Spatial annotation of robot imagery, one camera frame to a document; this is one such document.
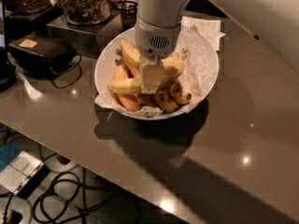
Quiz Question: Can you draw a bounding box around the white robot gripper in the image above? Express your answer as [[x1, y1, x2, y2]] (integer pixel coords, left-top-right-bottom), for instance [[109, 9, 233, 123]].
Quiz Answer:
[[135, 16, 181, 94]]

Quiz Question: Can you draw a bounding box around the long front yellow banana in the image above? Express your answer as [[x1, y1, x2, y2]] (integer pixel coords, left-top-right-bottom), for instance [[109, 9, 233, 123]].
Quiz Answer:
[[107, 49, 188, 94]]

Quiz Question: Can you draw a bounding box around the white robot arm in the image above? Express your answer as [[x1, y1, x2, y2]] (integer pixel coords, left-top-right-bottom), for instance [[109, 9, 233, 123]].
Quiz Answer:
[[135, 0, 299, 94]]

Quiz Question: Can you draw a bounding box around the short banana bottom centre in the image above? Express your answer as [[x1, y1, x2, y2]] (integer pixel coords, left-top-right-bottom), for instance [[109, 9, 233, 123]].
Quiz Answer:
[[153, 90, 178, 114]]

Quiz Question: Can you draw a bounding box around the short banana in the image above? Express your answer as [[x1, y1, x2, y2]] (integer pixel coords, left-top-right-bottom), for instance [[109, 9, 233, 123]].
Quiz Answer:
[[153, 90, 178, 114], [169, 81, 192, 105]]

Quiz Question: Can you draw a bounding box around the upper curved yellow banana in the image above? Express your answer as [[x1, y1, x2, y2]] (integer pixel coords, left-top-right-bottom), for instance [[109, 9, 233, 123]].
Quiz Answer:
[[121, 39, 140, 66]]

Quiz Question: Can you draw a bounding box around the short banana bottom right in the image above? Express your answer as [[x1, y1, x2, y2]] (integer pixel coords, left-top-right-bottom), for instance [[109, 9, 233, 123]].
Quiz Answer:
[[169, 81, 192, 105]]

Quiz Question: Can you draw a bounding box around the orange ripe banana left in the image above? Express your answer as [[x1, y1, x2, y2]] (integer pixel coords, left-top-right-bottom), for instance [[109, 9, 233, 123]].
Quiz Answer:
[[114, 63, 141, 112]]

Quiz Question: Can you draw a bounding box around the white oval bowl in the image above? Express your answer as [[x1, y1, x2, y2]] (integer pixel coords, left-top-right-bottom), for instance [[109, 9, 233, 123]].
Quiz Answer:
[[94, 25, 219, 120]]

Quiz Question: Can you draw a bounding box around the white paper bowl liner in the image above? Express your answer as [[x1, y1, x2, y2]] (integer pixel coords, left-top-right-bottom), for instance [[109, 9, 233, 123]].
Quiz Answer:
[[94, 26, 208, 119]]

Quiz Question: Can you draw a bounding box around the metal stand block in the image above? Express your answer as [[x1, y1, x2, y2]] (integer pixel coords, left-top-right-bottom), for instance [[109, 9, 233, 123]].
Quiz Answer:
[[48, 10, 123, 59]]

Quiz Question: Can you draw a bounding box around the white paper napkin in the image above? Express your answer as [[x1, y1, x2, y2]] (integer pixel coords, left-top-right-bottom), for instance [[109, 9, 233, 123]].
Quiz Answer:
[[182, 16, 225, 51]]

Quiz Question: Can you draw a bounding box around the glass jar of granola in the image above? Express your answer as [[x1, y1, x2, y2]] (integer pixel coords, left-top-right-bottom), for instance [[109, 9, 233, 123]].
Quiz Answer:
[[58, 0, 111, 25]]

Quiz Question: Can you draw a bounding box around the black device with label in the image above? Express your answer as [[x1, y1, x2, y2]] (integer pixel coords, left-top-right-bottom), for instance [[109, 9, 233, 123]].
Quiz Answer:
[[8, 34, 78, 79]]

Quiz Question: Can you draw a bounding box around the silver box on floor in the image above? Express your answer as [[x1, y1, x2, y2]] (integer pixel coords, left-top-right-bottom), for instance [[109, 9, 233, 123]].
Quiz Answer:
[[0, 151, 49, 199]]

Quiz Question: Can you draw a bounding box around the black cable of device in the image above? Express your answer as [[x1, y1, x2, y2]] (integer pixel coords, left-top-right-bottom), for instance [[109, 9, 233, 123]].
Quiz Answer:
[[46, 53, 83, 91]]

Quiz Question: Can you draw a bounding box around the black cable on floor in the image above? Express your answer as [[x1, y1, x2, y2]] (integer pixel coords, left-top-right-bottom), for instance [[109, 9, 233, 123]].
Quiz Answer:
[[31, 154, 125, 224]]

